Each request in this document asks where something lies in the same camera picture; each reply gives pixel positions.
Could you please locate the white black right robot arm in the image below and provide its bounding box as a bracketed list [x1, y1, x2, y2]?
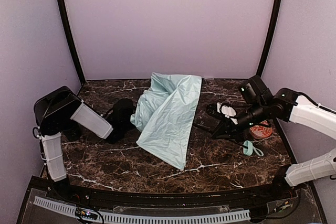
[212, 75, 335, 187]

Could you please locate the white slotted cable duct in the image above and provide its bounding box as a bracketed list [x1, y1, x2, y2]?
[33, 196, 251, 223]

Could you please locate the black corner post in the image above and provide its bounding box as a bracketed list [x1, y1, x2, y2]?
[256, 0, 282, 77]
[57, 0, 86, 85]

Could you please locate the red white patterned bowl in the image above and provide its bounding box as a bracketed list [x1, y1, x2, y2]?
[249, 120, 272, 140]

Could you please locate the left black corner post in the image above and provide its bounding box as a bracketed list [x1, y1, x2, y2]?
[57, 0, 86, 85]

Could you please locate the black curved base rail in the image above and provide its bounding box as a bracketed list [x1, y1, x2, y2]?
[28, 176, 305, 209]

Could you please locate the right black corner post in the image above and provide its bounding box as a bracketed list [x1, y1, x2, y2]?
[256, 0, 282, 77]

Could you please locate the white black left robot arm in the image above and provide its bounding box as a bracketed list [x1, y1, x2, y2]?
[33, 86, 135, 182]

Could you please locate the mint green folding umbrella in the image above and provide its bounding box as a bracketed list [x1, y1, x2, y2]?
[130, 72, 264, 171]

